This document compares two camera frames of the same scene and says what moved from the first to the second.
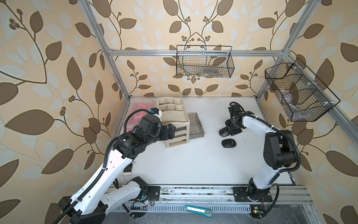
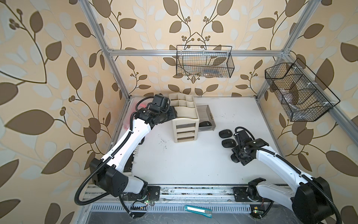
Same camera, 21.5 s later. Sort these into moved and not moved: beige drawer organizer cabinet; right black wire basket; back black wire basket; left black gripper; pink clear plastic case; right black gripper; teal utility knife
Moved: right black gripper; left black gripper; beige drawer organizer cabinet
Not moved: right black wire basket; back black wire basket; teal utility knife; pink clear plastic case
